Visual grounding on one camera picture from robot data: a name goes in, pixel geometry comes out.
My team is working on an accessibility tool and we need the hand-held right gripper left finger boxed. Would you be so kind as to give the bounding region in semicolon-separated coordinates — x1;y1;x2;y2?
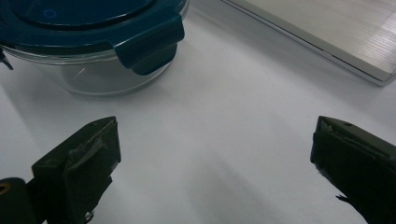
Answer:
31;116;122;224

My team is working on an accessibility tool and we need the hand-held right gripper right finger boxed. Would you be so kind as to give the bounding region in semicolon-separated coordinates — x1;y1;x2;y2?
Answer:
309;115;396;224

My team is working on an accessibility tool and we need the round glass container blue lid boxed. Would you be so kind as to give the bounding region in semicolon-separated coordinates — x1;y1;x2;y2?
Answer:
0;0;190;96

